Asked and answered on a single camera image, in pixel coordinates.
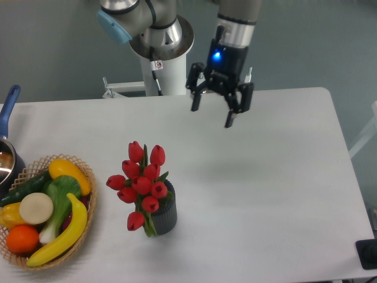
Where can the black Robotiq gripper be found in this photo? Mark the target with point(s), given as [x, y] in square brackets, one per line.
[222, 75]

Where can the red tulip bouquet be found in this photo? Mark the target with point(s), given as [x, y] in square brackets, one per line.
[142, 178]

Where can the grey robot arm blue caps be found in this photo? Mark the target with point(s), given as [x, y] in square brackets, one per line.
[162, 38]

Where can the dark grey ribbed vase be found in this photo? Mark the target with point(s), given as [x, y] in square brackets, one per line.
[164, 218]

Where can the red vegetable in basket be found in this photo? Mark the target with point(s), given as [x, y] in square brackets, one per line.
[85, 201]

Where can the yellow squash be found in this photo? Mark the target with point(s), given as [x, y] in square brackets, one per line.
[62, 167]

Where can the green bok choy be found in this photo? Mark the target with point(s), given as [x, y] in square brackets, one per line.
[57, 191]

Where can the yellow banana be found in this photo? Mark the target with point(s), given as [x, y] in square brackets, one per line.
[65, 240]

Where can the green cucumber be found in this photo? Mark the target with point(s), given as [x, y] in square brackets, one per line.
[32, 185]

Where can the beige round bun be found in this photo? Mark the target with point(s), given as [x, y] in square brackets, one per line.
[36, 208]

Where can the black device at edge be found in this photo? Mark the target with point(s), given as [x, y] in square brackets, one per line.
[367, 253]

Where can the yellow bell pepper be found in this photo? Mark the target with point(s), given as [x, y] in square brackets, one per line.
[10, 216]

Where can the orange fruit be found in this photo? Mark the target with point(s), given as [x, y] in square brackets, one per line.
[22, 239]

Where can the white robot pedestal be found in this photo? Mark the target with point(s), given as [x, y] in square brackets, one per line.
[167, 77]

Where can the white frame at right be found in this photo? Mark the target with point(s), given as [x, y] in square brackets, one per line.
[368, 131]

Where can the blue handled saucepan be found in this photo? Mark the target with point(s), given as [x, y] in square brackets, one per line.
[11, 163]

